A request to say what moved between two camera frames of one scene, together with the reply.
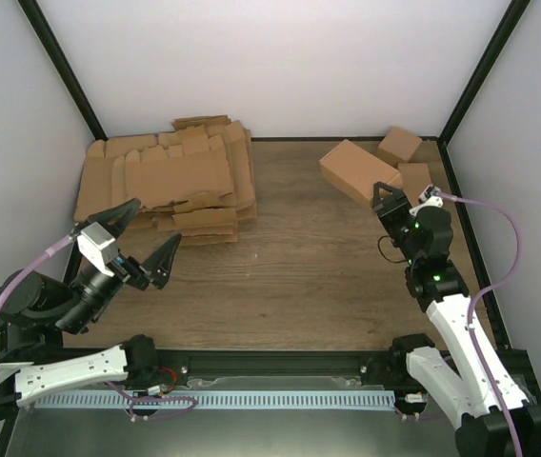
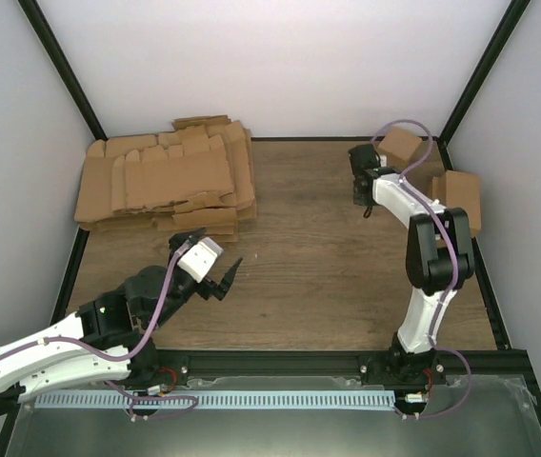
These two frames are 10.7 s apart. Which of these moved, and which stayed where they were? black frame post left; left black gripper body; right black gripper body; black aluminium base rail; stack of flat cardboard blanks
Moved: left black gripper body; right black gripper body
Stayed: black aluminium base rail; black frame post left; stack of flat cardboard blanks
